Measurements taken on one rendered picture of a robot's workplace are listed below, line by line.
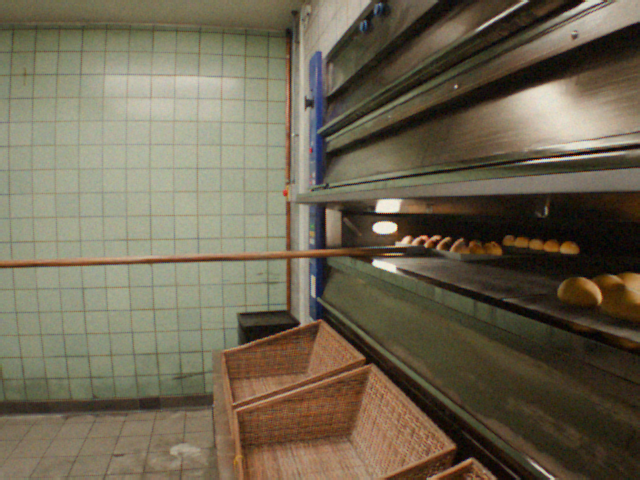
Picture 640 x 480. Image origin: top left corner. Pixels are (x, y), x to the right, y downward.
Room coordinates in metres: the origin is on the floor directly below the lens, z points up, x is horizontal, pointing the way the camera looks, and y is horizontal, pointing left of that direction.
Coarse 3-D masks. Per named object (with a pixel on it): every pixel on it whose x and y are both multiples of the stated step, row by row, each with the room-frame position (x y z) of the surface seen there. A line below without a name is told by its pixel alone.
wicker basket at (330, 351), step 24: (288, 336) 1.89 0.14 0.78; (312, 336) 1.92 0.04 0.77; (336, 336) 1.68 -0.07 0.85; (240, 360) 1.83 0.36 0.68; (264, 360) 1.86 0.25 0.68; (288, 360) 1.89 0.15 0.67; (312, 360) 1.90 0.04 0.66; (336, 360) 1.63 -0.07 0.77; (360, 360) 1.41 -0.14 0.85; (240, 384) 1.78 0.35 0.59; (264, 384) 1.78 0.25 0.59; (288, 384) 1.35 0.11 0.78; (336, 408) 1.50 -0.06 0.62
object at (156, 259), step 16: (128, 256) 1.46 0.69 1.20; (144, 256) 1.47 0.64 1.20; (160, 256) 1.48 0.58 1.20; (176, 256) 1.50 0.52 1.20; (192, 256) 1.51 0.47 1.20; (208, 256) 1.53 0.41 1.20; (224, 256) 1.54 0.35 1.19; (240, 256) 1.56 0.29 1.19; (256, 256) 1.57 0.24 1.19; (272, 256) 1.59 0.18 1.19; (288, 256) 1.61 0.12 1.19; (304, 256) 1.63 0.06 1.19; (320, 256) 1.65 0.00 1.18; (336, 256) 1.67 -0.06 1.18
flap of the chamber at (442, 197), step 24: (360, 192) 1.13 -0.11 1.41; (384, 192) 0.98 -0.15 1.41; (408, 192) 0.86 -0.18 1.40; (432, 192) 0.76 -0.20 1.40; (456, 192) 0.68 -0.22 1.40; (480, 192) 0.62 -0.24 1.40; (504, 192) 0.57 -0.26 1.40; (528, 192) 0.52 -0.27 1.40; (552, 192) 0.48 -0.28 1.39; (576, 192) 0.44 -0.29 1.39; (600, 192) 0.41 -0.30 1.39; (624, 192) 0.38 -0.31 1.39; (528, 216) 0.76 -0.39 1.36; (552, 216) 0.68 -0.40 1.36; (576, 216) 0.62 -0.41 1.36; (600, 216) 0.57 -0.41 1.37; (624, 216) 0.52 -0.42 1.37
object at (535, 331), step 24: (360, 264) 1.55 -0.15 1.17; (384, 264) 1.44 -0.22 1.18; (408, 288) 1.17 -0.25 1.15; (432, 288) 1.04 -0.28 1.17; (456, 288) 0.99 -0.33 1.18; (480, 312) 0.84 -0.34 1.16; (504, 312) 0.77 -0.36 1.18; (528, 312) 0.74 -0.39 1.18; (528, 336) 0.70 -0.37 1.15; (552, 336) 0.64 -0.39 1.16; (576, 336) 0.59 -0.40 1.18; (600, 336) 0.57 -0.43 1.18; (600, 360) 0.54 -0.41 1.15; (624, 360) 0.50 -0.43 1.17
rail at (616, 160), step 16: (544, 160) 0.50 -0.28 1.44; (560, 160) 0.47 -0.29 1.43; (576, 160) 0.45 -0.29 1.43; (592, 160) 0.43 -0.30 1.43; (608, 160) 0.40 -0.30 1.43; (624, 160) 0.38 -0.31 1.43; (432, 176) 0.77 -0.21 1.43; (448, 176) 0.72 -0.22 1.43; (464, 176) 0.67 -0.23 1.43; (480, 176) 0.63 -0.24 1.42; (496, 176) 0.59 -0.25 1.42; (512, 176) 0.56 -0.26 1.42; (320, 192) 1.54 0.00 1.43; (336, 192) 1.35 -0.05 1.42
